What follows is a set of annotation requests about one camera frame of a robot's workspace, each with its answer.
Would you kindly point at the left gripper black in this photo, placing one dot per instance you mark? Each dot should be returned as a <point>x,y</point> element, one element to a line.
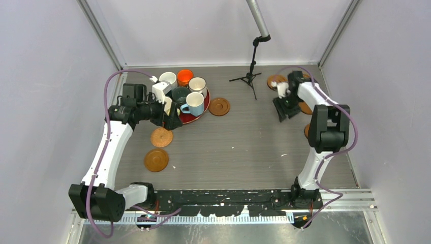
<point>170,122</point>

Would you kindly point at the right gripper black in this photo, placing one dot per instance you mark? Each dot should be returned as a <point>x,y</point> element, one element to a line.
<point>279,105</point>

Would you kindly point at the wooden coaster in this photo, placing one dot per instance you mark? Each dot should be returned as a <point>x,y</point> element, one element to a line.
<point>306,130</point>
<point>156,160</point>
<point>305,108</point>
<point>276,81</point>
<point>219,106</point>

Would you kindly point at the woven rattan coaster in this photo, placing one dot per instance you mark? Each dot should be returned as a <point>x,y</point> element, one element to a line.
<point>161,137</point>

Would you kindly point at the microphone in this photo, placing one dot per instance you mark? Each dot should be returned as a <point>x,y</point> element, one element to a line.
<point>264,37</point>

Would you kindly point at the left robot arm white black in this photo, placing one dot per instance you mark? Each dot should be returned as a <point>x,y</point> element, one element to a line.
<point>95,197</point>

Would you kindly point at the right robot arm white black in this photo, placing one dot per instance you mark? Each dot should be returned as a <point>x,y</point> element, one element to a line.
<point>327,134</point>

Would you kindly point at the dark green cup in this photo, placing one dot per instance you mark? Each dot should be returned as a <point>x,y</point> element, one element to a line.
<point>179,95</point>

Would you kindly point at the white cup back left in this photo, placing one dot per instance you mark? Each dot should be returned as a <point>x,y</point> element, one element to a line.
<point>169,77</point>

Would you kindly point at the orange cup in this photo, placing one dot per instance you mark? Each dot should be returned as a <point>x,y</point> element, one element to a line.
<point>184,76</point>

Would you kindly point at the white cup brown rim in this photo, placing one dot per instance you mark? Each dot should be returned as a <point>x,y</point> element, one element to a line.
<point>198,84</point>

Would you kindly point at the red round tray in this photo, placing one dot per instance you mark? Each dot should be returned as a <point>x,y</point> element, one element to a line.
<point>188,118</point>

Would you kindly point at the light blue mug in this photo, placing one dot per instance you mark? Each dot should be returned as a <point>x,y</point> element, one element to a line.
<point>194,104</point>

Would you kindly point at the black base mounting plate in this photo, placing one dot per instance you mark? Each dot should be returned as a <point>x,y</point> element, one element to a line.
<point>228,203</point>

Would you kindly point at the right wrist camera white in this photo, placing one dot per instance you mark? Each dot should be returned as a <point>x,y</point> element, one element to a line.
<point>282,89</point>

